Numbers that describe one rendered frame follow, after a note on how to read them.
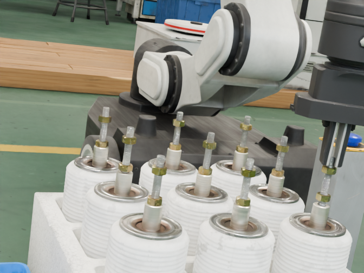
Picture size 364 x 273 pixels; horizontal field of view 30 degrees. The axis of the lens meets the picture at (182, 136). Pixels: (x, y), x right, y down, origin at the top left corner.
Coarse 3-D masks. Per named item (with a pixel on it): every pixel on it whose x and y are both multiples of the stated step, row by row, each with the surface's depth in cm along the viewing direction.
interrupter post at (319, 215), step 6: (312, 210) 90; (318, 210) 89; (324, 210) 88; (312, 216) 89; (318, 216) 89; (324, 216) 89; (312, 222) 89; (318, 222) 89; (324, 222) 89; (318, 228) 89; (324, 228) 90
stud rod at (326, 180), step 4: (332, 160) 87; (332, 164) 88; (324, 176) 88; (328, 176) 88; (324, 180) 88; (328, 180) 88; (324, 184) 88; (328, 184) 88; (324, 188) 88; (328, 188) 89; (324, 192) 88; (320, 204) 89; (324, 204) 89
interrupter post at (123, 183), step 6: (120, 174) 90; (126, 174) 90; (132, 174) 90; (120, 180) 90; (126, 180) 90; (120, 186) 90; (126, 186) 90; (114, 192) 91; (120, 192) 90; (126, 192) 90
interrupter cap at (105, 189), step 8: (96, 184) 92; (104, 184) 93; (112, 184) 93; (96, 192) 89; (104, 192) 90; (112, 192) 91; (136, 192) 92; (144, 192) 92; (112, 200) 88; (120, 200) 88; (128, 200) 88; (136, 200) 88; (144, 200) 89
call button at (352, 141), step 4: (352, 136) 111; (356, 136) 111; (360, 136) 112; (348, 140) 111; (352, 140) 110; (356, 140) 111; (360, 140) 111; (348, 144) 111; (352, 144) 111; (356, 144) 111
